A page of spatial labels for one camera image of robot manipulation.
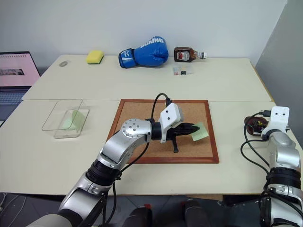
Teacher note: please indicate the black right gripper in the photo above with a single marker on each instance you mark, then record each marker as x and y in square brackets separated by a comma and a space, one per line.
[257, 128]

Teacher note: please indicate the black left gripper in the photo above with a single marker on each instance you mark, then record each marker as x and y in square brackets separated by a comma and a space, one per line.
[177, 132]

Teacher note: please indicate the light green paper note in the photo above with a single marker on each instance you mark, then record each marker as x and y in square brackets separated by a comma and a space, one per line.
[67, 123]
[79, 119]
[202, 136]

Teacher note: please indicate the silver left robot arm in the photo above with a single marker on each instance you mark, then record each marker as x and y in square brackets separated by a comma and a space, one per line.
[127, 142]

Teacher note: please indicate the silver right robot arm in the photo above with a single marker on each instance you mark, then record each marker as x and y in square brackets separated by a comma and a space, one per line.
[281, 151]

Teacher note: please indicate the wood-framed cork board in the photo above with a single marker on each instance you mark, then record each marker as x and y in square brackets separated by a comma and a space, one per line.
[194, 111]

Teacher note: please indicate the dark brown wooden dish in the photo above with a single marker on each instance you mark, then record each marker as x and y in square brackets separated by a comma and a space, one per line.
[248, 120]

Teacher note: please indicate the small clear plastic box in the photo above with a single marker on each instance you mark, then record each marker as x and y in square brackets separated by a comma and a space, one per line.
[182, 71]

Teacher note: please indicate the brown sauce bottle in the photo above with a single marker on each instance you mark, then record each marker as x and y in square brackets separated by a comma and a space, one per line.
[184, 54]

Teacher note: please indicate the dark rounded shape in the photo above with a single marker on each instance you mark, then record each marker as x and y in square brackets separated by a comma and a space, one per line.
[140, 216]
[196, 212]

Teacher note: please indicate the blue boxing glove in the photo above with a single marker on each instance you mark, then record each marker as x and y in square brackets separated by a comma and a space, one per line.
[146, 54]

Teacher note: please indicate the yellow sponge with green pad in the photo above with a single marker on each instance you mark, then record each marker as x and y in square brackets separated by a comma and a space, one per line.
[94, 57]

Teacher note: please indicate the clear plastic container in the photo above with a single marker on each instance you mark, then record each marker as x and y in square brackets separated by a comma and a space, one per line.
[56, 133]

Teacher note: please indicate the small grey round object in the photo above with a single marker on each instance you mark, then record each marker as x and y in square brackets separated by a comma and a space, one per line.
[64, 63]

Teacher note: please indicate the open laptop computer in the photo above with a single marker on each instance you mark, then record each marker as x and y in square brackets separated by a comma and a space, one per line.
[14, 68]

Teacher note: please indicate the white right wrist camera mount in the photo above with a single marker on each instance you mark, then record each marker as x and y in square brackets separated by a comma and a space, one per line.
[279, 118]

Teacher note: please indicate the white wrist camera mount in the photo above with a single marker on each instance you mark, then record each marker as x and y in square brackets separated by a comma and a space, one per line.
[279, 118]
[169, 116]

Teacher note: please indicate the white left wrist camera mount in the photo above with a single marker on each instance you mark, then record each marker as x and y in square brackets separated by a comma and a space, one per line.
[169, 116]

